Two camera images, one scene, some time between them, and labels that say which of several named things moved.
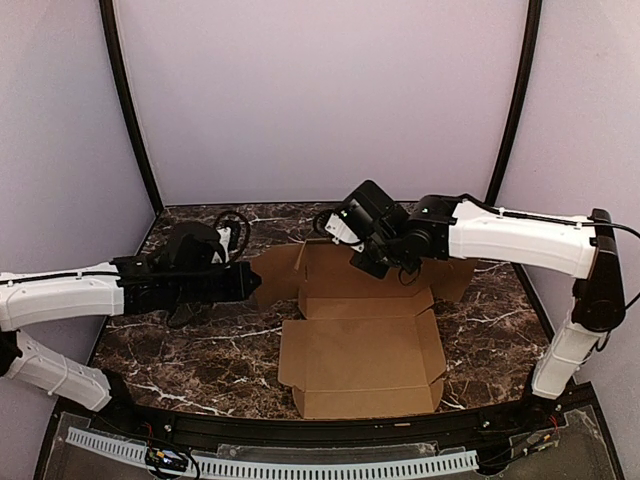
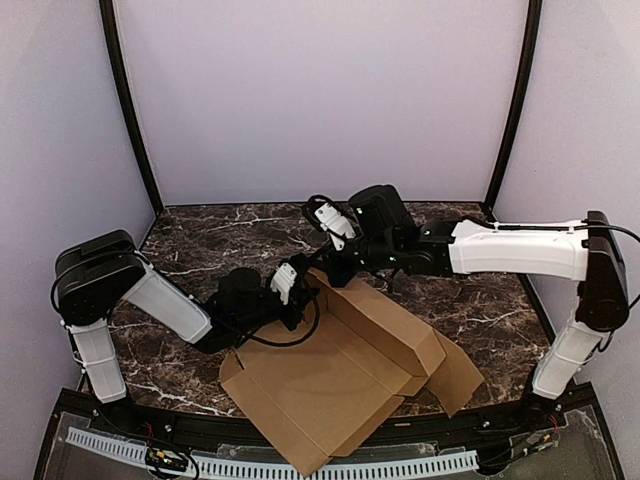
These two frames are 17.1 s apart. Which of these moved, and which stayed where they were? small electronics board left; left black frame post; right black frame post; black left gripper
Moved: black left gripper
Stayed: small electronics board left; right black frame post; left black frame post
